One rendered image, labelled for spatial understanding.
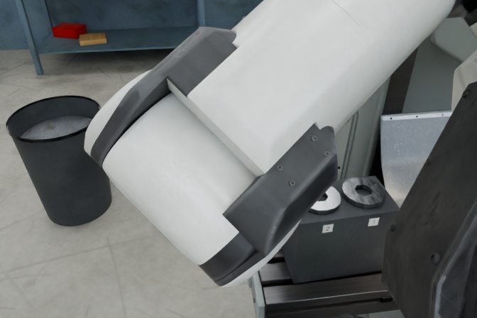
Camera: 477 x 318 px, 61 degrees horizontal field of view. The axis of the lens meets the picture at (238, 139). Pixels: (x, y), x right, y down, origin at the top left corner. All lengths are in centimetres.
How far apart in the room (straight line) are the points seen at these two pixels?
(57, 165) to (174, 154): 205
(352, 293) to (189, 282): 129
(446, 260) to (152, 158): 17
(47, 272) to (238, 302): 99
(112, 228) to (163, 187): 225
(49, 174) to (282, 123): 215
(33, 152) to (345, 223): 173
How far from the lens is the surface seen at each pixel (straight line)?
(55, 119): 259
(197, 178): 23
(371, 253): 97
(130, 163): 24
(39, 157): 226
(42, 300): 227
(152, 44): 441
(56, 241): 252
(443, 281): 26
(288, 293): 95
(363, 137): 135
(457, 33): 105
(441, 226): 29
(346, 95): 23
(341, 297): 97
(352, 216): 86
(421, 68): 128
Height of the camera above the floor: 170
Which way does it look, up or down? 33 degrees down
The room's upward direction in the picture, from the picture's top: straight up
